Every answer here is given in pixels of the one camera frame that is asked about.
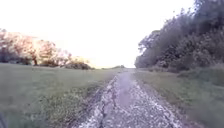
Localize cracked grey asphalt path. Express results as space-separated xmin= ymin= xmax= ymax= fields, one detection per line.
xmin=70 ymin=68 xmax=201 ymax=128

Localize wide green grass field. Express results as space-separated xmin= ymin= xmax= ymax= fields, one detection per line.
xmin=0 ymin=62 xmax=127 ymax=128

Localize grass verge strip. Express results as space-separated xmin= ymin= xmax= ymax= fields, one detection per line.
xmin=132 ymin=63 xmax=224 ymax=128

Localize dark dense wood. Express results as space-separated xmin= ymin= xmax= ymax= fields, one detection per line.
xmin=134 ymin=0 xmax=224 ymax=73

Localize sunlit row of trees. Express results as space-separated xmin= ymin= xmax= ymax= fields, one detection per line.
xmin=0 ymin=28 xmax=95 ymax=71

